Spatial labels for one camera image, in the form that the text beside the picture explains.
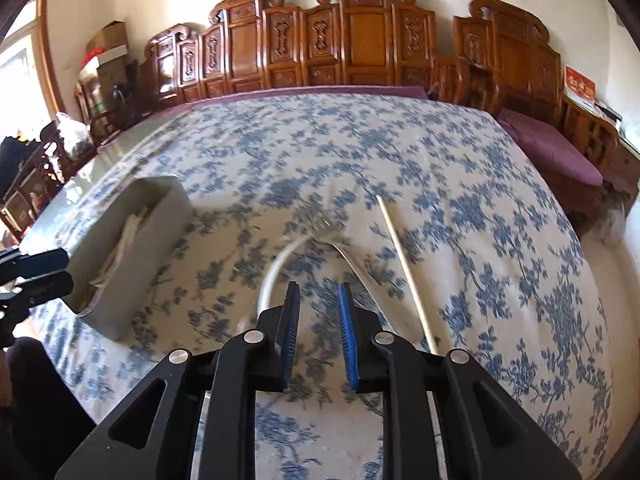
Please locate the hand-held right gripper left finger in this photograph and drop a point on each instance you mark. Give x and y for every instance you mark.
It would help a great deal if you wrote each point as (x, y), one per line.
(290, 335)

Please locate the black clothing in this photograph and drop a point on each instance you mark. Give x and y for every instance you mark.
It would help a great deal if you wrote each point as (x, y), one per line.
(15, 160)

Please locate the carved wooden chair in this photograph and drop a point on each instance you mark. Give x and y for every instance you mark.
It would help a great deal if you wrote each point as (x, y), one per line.
(45, 180)

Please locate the clear plastic bag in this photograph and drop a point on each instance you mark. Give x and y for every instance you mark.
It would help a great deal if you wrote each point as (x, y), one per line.
(610, 220)

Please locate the white flat box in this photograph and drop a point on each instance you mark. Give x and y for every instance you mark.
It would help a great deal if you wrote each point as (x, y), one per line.
(107, 56)

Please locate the brown cardboard box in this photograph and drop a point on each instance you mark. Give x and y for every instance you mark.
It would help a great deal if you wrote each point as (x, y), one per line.
(107, 36)

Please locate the carved wooden armchair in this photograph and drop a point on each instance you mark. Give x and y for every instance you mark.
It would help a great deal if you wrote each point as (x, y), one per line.
(520, 60)

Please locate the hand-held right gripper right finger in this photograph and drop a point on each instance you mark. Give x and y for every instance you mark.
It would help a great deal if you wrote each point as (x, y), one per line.
(346, 340)

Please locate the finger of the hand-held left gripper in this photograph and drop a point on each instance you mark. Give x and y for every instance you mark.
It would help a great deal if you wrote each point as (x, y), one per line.
(42, 260)
(47, 287)

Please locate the long carved wooden sofa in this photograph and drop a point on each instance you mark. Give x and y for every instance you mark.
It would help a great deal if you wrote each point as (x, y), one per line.
(370, 40)

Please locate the rectangular metal box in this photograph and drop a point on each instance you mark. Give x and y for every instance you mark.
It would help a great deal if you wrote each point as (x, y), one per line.
(150, 280)

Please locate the tissue box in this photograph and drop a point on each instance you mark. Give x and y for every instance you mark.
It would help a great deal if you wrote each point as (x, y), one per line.
(607, 111)

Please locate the white plastic spoon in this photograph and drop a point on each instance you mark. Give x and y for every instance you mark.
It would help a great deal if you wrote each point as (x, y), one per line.
(122, 250)

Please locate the white plastic bag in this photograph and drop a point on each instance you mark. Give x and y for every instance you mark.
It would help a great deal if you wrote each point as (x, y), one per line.
(75, 135)

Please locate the metal fork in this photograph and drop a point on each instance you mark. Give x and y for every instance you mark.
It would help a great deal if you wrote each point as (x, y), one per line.
(334, 245)

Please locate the red desk calendar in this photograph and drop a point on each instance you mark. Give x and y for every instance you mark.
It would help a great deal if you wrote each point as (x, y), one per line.
(580, 82)

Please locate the wooden side table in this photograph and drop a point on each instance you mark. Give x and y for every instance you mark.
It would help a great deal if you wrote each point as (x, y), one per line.
(627, 160)

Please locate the purple armchair cushion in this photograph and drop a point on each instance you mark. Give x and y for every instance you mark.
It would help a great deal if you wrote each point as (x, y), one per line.
(550, 145)

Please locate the blue floral tablecloth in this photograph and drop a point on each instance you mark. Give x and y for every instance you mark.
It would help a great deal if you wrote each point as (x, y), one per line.
(450, 240)

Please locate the light wooden chopstick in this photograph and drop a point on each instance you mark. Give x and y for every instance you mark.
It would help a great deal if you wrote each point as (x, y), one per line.
(405, 270)

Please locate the wooden door frame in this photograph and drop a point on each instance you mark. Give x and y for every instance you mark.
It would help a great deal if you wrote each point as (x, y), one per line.
(50, 60)

